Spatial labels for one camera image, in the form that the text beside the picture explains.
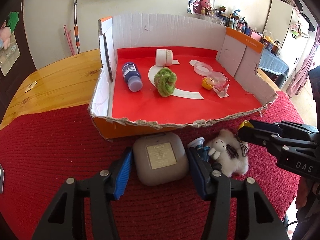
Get clear square small box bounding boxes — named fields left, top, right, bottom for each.
left=207, top=72, right=229, bottom=90

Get purple plastic bottle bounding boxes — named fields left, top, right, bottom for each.
left=122, top=62, right=143, bottom=92

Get white fluffy plush toy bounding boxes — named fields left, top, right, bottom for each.
left=206, top=129, right=249, bottom=178

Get white device with ring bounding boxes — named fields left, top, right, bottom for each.
left=0, top=164, right=5, bottom=194

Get clear round container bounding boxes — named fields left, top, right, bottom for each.
left=194, top=61, right=213, bottom=76

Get pink curtain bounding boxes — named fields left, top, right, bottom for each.
left=286, top=24, right=319, bottom=98

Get small wooden tag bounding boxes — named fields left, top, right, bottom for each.
left=25, top=81, right=37, bottom=92

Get dark covered side table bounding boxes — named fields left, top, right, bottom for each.
left=259, top=49, right=289, bottom=80

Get pink plush toys hanging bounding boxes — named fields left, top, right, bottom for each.
left=0, top=22, right=11, bottom=50

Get pink plastic hanger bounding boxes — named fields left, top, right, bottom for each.
left=63, top=25, right=75, bottom=56

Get small blue black figurine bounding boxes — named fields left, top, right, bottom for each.
left=187, top=137, right=222, bottom=172

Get red knitted table cloth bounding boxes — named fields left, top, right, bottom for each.
left=1, top=92, right=303, bottom=239

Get orange grey mop handle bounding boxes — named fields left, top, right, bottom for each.
left=73, top=0, right=81, bottom=54

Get orange white cardboard box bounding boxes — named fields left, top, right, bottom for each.
left=88, top=14, right=278, bottom=139

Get blonde girl figurine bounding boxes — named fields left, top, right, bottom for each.
left=201, top=77, right=229, bottom=98

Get grey square case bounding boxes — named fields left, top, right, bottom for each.
left=133, top=132, right=189, bottom=186

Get green plush on door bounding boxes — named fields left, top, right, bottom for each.
left=6, top=11, right=19, bottom=33

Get white wardrobe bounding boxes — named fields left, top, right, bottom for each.
left=265, top=0, right=310, bottom=86

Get dark brown door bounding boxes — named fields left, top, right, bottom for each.
left=1, top=0, right=36, bottom=119

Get green fuzzy plush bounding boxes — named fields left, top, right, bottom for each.
left=154, top=67, right=177, bottom=97

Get pink rabbit plush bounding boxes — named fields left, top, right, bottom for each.
left=193, top=0, right=210, bottom=15

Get yellow bottle cap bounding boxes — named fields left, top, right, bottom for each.
left=238, top=120, right=254, bottom=130

